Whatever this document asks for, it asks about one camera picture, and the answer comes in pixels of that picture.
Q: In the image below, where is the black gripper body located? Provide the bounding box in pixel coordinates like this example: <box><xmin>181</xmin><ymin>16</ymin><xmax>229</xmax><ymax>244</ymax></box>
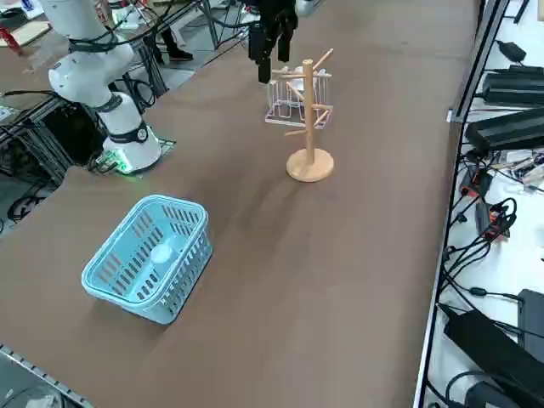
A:
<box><xmin>244</xmin><ymin>0</ymin><xmax>298</xmax><ymax>27</ymax></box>

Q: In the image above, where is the pale blue plastic cup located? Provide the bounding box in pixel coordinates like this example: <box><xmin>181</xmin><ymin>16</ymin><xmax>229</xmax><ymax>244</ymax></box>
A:
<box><xmin>149</xmin><ymin>235</ymin><xmax>188</xmax><ymax>273</ymax></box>

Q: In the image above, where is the white cup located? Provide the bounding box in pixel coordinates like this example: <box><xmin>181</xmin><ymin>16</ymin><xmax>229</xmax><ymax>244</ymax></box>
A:
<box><xmin>286</xmin><ymin>78</ymin><xmax>318</xmax><ymax>103</ymax></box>

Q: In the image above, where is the wooden cup rack tree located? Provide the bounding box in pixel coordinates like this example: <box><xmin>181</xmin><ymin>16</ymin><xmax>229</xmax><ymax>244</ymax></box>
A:
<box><xmin>271</xmin><ymin>48</ymin><xmax>336</xmax><ymax>184</ymax></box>

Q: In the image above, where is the light blue plastic basket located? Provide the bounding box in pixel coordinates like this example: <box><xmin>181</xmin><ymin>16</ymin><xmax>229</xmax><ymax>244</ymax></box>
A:
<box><xmin>80</xmin><ymin>194</ymin><xmax>213</xmax><ymax>326</ymax></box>

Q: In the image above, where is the person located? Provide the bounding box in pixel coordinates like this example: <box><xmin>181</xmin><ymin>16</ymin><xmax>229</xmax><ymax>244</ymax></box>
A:
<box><xmin>156</xmin><ymin>23</ymin><xmax>195</xmax><ymax>63</ymax></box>

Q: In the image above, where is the small black charger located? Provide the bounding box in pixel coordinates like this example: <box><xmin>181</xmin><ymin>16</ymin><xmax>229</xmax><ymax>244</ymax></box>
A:
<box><xmin>496</xmin><ymin>40</ymin><xmax>528</xmax><ymax>63</ymax></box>

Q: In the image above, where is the black power brick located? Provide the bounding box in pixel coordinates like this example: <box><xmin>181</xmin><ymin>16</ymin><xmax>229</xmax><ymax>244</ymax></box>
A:
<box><xmin>483</xmin><ymin>64</ymin><xmax>544</xmax><ymax>107</ymax></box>
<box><xmin>464</xmin><ymin>108</ymin><xmax>544</xmax><ymax>153</ymax></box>

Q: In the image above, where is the wooden board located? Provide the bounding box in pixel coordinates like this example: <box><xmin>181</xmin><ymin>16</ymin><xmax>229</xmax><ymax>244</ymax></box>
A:
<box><xmin>0</xmin><ymin>19</ymin><xmax>52</xmax><ymax>48</ymax></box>

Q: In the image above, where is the red black power strip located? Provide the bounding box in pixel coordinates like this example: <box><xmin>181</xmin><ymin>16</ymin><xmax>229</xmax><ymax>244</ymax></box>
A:
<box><xmin>460</xmin><ymin>168</ymin><xmax>494</xmax><ymax>199</ymax></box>

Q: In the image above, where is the black orange power strip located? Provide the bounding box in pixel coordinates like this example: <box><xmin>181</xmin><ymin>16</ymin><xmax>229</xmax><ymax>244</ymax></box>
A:
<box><xmin>474</xmin><ymin>198</ymin><xmax>519</xmax><ymax>244</ymax></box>

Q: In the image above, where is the long black box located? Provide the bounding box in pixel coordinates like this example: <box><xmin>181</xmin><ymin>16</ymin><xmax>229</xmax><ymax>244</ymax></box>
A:
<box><xmin>443</xmin><ymin>308</ymin><xmax>544</xmax><ymax>386</ymax></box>

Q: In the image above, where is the white wire cup rack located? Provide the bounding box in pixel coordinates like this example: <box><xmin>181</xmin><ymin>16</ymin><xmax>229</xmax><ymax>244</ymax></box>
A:
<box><xmin>263</xmin><ymin>67</ymin><xmax>337</xmax><ymax>128</ymax></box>

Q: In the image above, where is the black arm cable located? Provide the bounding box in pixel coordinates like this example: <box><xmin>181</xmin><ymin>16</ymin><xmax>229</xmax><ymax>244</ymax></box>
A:
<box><xmin>67</xmin><ymin>0</ymin><xmax>205</xmax><ymax>54</ymax></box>

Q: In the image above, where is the aluminium frame post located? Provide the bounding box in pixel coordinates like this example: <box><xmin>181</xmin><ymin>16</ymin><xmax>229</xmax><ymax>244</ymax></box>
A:
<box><xmin>445</xmin><ymin>0</ymin><xmax>511</xmax><ymax>124</ymax></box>

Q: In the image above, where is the black metal frame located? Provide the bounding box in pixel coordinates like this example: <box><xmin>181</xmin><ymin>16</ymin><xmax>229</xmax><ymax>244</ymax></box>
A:
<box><xmin>0</xmin><ymin>88</ymin><xmax>107</xmax><ymax>188</ymax></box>

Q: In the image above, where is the aluminium table edge rail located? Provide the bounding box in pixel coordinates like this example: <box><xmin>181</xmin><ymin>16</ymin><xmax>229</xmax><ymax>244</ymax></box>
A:
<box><xmin>411</xmin><ymin>121</ymin><xmax>468</xmax><ymax>408</ymax></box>

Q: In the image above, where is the grey ridged rail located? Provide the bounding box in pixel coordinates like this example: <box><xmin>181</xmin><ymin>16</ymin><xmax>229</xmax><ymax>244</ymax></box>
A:
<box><xmin>0</xmin><ymin>342</ymin><xmax>97</xmax><ymax>408</ymax></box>

